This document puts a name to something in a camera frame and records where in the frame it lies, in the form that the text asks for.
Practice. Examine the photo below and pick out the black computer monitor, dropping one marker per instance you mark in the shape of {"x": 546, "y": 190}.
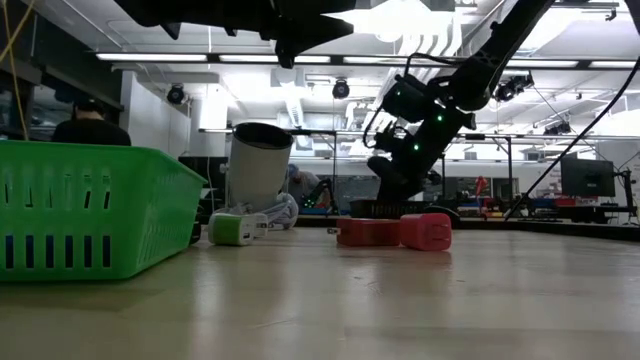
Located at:
{"x": 587, "y": 177}

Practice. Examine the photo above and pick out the person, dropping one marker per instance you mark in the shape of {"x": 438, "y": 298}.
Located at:
{"x": 90, "y": 132}
{"x": 300, "y": 182}

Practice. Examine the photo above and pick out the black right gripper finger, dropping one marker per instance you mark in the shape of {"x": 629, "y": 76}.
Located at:
{"x": 397, "y": 187}

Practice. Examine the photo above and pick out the black plastic basket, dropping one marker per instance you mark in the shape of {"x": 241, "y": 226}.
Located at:
{"x": 360, "y": 210}

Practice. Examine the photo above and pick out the white cylindrical cup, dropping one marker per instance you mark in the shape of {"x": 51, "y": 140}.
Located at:
{"x": 257, "y": 170}

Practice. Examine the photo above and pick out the black background robot arm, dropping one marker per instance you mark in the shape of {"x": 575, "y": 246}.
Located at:
{"x": 320, "y": 192}

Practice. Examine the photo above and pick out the black metal table frame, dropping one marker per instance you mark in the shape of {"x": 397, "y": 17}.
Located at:
{"x": 510, "y": 165}

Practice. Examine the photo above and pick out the red hanging object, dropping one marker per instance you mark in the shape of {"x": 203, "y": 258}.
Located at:
{"x": 481, "y": 185}

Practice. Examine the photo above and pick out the black table edge rail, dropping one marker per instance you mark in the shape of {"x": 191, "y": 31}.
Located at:
{"x": 590, "y": 229}

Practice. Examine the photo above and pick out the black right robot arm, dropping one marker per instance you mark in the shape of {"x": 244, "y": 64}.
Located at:
{"x": 480, "y": 75}

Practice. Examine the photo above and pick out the pink cube charger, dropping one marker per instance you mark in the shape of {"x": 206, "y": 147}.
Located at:
{"x": 425, "y": 232}

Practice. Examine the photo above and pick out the black white plug adapter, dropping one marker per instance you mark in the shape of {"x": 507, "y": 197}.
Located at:
{"x": 195, "y": 234}

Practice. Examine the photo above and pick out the black ceiling spotlight cluster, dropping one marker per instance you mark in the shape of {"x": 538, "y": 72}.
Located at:
{"x": 515, "y": 85}

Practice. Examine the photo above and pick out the pink white wall charger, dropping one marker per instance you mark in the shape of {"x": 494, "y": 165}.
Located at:
{"x": 261, "y": 225}

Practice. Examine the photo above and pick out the red multiport USB charger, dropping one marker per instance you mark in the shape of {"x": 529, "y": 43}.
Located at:
{"x": 367, "y": 232}

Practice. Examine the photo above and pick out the green plastic basket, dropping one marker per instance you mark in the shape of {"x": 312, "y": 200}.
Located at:
{"x": 100, "y": 215}

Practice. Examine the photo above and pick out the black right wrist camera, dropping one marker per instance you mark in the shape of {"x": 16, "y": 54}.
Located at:
{"x": 389, "y": 142}

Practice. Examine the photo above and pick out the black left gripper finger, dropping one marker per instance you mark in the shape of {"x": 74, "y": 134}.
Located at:
{"x": 310, "y": 32}
{"x": 320, "y": 4}

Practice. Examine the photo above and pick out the green white USB charger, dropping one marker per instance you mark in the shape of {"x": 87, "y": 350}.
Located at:
{"x": 230, "y": 230}

